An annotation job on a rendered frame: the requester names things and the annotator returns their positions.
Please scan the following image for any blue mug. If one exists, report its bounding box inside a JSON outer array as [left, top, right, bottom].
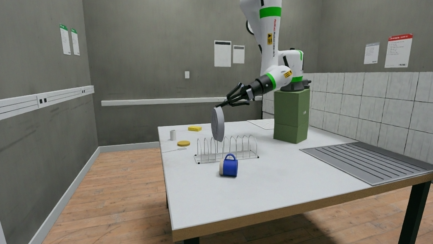
[[219, 153, 238, 176]]

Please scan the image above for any white ribbed draining mat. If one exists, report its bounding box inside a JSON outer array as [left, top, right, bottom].
[[247, 119, 274, 130]]

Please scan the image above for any small white cup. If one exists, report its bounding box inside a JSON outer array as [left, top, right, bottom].
[[170, 130, 176, 141]]

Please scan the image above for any yellow block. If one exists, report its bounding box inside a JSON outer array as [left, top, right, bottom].
[[188, 126, 202, 132]]

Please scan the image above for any white tiled splashback wall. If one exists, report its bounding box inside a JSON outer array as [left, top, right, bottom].
[[303, 72, 433, 164]]

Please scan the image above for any yellow round disc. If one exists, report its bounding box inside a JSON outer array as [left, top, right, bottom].
[[177, 141, 190, 147]]

